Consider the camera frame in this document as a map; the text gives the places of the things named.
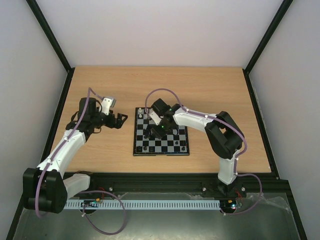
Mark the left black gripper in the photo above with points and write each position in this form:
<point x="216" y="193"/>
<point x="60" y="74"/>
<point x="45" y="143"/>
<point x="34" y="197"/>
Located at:
<point x="119" y="123"/>

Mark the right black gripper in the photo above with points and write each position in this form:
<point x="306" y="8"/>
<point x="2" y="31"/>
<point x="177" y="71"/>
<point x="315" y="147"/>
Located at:
<point x="155" y="130"/>

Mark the black white chess board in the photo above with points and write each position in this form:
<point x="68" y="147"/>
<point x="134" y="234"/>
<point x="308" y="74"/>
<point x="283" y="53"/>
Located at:
<point x="154" y="140"/>

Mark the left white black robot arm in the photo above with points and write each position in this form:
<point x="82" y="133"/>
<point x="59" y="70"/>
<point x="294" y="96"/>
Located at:
<point x="60" y="155"/>

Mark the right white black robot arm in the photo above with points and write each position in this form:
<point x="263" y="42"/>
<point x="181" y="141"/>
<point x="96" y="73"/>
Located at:
<point x="225" y="137"/>

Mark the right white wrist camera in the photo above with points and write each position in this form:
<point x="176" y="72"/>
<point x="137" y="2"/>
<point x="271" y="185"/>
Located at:
<point x="154" y="117"/>

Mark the light blue slotted cable duct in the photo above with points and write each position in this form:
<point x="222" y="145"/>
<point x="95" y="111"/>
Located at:
<point x="77" y="204"/>

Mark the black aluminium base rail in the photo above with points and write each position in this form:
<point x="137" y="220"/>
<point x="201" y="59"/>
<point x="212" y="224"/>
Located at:
<point x="205" y="184"/>

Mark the left black frame post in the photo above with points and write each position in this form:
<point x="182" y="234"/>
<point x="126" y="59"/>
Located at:
<point x="41" y="19"/>

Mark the black frame post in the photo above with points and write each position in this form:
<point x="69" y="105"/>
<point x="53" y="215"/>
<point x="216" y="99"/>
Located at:
<point x="41" y="19"/>
<point x="276" y="20"/>

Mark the right black frame post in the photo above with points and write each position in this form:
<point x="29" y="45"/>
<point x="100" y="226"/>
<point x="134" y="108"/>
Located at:
<point x="276" y="20"/>

